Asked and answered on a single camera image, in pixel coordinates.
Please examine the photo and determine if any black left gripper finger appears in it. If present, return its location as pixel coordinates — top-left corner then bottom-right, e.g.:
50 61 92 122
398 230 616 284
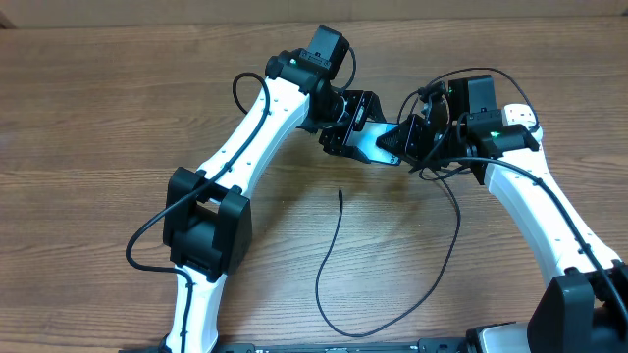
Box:
365 91 387 123
341 145 371 164

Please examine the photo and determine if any Samsung Galaxy smartphone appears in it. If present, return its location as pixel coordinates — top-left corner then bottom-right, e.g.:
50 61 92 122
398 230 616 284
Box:
347 121 400 166

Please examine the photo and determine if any black charger cable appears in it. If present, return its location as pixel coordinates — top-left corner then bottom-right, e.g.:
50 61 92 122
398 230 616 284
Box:
314 67 541 339

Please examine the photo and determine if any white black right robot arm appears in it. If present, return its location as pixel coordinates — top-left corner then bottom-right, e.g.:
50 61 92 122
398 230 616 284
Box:
377 75 627 352

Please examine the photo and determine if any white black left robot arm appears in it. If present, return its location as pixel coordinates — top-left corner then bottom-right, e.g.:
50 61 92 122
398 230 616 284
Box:
126 25 399 352

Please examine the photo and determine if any white power strip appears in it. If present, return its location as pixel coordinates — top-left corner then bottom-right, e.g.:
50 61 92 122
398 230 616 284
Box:
501 104 544 143

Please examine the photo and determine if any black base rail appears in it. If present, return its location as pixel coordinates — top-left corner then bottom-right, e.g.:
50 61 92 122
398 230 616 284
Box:
118 336 482 353

